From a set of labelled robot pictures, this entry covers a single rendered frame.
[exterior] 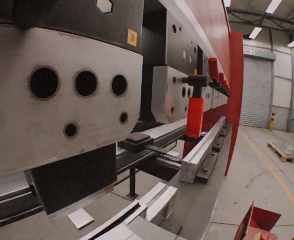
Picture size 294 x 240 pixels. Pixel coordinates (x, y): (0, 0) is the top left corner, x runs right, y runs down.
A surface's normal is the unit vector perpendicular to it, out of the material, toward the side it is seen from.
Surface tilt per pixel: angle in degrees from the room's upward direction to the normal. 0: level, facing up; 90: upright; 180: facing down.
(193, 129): 91
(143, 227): 0
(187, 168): 90
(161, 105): 90
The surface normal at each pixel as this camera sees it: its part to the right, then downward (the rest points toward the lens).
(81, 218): 0.05, -0.98
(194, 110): -0.58, 0.15
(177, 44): 0.81, 0.15
